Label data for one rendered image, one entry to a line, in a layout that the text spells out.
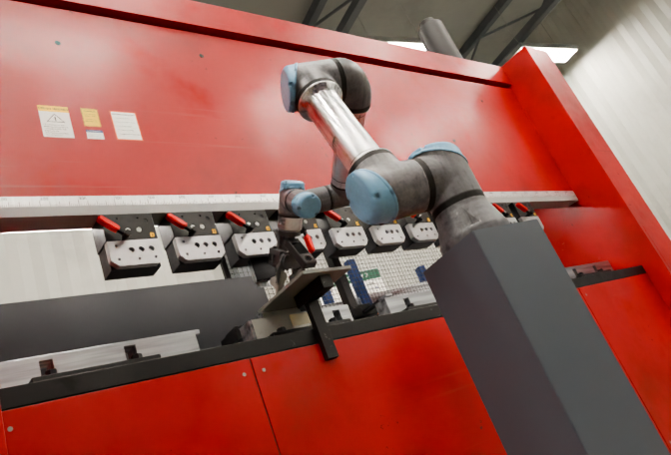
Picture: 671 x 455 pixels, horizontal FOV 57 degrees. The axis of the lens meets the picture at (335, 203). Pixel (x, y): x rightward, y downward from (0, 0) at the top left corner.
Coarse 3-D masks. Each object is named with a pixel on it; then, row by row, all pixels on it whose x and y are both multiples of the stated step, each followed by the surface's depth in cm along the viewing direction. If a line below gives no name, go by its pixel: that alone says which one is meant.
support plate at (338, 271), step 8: (304, 272) 169; (312, 272) 171; (320, 272) 173; (328, 272) 176; (336, 272) 179; (344, 272) 182; (296, 280) 172; (304, 280) 174; (312, 280) 177; (288, 288) 175; (296, 288) 178; (280, 296) 179; (288, 296) 182; (272, 304) 183; (280, 304) 186; (288, 304) 189; (296, 304) 192
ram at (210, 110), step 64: (0, 0) 193; (0, 64) 180; (64, 64) 193; (128, 64) 208; (192, 64) 226; (256, 64) 248; (0, 128) 169; (192, 128) 209; (256, 128) 227; (384, 128) 274; (448, 128) 306; (512, 128) 347; (0, 192) 159; (64, 192) 169; (128, 192) 181; (192, 192) 194; (256, 192) 209
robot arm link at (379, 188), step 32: (320, 64) 151; (288, 96) 149; (320, 96) 144; (320, 128) 142; (352, 128) 135; (352, 160) 130; (384, 160) 125; (352, 192) 126; (384, 192) 120; (416, 192) 122
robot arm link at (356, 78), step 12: (348, 60) 154; (348, 72) 152; (360, 72) 155; (348, 84) 152; (360, 84) 154; (348, 96) 154; (360, 96) 156; (348, 108) 159; (360, 108) 160; (360, 120) 164; (336, 156) 172; (336, 168) 174; (336, 180) 177; (336, 192) 179; (336, 204) 180; (348, 204) 183
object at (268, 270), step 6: (264, 258) 199; (270, 258) 201; (252, 264) 195; (258, 264) 197; (264, 264) 198; (270, 264) 199; (252, 270) 195; (258, 270) 195; (264, 270) 197; (270, 270) 198; (252, 276) 195; (258, 276) 194; (264, 276) 195; (270, 276) 197; (258, 282) 194; (264, 282) 195
